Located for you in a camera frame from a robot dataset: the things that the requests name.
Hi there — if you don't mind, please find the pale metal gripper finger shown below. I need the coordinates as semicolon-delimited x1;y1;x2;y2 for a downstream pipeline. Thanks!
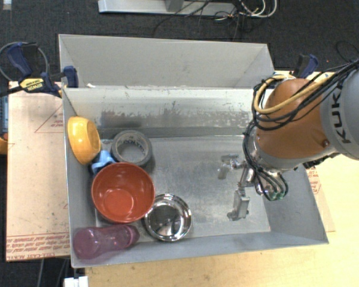
226;189;251;222
217;153;242;181

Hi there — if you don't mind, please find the brown cardboard board red print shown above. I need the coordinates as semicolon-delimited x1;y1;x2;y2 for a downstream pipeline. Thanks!
5;81;336;262

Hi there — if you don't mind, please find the red-orange bowl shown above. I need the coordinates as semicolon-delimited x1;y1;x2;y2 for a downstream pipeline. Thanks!
90;161;156;224

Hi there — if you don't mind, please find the grey metal bin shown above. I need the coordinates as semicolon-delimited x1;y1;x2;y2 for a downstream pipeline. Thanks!
58;33;329;269

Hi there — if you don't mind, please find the grey tape roll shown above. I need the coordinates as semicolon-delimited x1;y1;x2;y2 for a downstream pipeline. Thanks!
110;129;153;169

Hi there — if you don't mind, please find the light blue cup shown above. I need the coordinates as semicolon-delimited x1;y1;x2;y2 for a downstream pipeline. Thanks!
90;149;115;176

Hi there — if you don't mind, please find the purple plastic bottle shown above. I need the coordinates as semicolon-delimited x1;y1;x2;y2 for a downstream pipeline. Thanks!
72;224;141;260

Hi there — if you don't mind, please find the yellow bowl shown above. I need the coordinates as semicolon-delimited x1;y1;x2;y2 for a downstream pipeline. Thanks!
66;115;102;165

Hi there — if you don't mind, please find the shiny metal bowl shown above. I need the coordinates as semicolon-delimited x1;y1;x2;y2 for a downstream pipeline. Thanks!
144;193;193;242

